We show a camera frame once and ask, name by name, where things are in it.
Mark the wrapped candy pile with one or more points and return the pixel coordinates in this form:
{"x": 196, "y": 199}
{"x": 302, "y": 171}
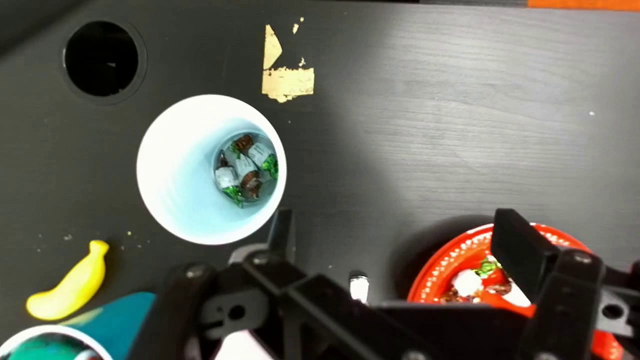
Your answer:
{"x": 467, "y": 282}

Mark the green white candy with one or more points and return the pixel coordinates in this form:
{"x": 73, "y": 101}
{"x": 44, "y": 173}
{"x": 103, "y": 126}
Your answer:
{"x": 241, "y": 165}
{"x": 226, "y": 178}
{"x": 261, "y": 154}

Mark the torn beige tape patch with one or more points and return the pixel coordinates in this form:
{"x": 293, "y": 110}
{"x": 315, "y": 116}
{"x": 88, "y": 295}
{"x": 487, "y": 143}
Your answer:
{"x": 290, "y": 83}

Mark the yellow toy banana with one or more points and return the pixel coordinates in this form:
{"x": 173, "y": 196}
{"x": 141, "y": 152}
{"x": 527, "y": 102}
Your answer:
{"x": 67, "y": 293}

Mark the red bowl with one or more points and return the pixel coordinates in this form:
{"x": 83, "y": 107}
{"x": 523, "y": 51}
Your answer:
{"x": 447, "y": 266}

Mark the teal cup with toys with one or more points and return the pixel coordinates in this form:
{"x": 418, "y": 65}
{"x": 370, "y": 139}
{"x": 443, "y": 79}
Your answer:
{"x": 126, "y": 320}

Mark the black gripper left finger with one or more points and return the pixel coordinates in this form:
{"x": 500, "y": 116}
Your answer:
{"x": 181, "y": 313}

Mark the light blue plastic cup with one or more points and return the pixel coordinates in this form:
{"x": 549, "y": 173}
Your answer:
{"x": 181, "y": 192}

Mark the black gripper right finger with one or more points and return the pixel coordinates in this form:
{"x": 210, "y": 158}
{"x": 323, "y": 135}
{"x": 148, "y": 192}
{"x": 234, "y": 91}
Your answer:
{"x": 563, "y": 301}

